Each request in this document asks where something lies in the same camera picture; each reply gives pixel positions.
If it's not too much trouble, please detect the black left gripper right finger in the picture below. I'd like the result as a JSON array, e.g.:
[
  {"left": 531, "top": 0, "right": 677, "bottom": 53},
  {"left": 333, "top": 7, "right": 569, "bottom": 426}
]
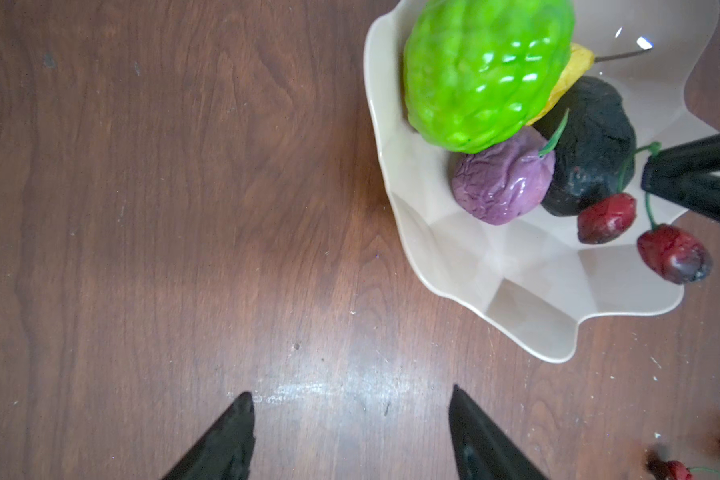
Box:
[{"left": 448, "top": 385, "right": 547, "bottom": 480}]

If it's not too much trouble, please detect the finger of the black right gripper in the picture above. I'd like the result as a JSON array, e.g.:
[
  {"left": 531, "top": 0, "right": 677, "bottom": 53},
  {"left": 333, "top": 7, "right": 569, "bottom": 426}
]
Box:
[
  {"left": 642, "top": 133, "right": 720, "bottom": 180},
  {"left": 641, "top": 173, "right": 720, "bottom": 223}
]

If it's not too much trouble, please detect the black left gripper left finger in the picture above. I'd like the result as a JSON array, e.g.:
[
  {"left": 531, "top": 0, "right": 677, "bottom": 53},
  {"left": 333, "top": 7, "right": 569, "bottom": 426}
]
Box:
[{"left": 163, "top": 391, "right": 255, "bottom": 480}]

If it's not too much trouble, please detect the red fake cherry pair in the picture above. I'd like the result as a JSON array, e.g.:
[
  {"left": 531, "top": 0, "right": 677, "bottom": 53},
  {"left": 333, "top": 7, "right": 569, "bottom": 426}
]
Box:
[
  {"left": 645, "top": 435, "right": 720, "bottom": 479},
  {"left": 577, "top": 141, "right": 714, "bottom": 286}
]

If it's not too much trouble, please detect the dark fake avocado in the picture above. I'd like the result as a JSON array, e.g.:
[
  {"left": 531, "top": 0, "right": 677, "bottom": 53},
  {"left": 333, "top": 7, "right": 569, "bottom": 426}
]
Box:
[{"left": 533, "top": 76, "right": 636, "bottom": 217}]

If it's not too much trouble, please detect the yellow fake lemon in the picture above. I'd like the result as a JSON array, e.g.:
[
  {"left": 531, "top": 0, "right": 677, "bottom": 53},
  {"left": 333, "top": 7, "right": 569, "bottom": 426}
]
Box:
[{"left": 526, "top": 43, "right": 653, "bottom": 126}]

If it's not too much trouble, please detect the purple fake passion fruit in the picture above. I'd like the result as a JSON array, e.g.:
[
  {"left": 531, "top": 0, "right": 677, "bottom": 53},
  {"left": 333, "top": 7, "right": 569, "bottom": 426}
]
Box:
[{"left": 451, "top": 113, "right": 569, "bottom": 226}]

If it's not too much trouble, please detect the green bumpy fake fruit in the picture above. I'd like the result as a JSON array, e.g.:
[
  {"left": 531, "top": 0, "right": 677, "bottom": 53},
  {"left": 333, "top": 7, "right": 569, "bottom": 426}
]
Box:
[{"left": 403, "top": 0, "right": 576, "bottom": 154}]

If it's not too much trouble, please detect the pink wavy fruit bowl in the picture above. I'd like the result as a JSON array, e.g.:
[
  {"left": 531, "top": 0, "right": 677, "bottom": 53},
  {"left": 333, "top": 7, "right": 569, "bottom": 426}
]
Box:
[{"left": 364, "top": 1, "right": 720, "bottom": 363}]

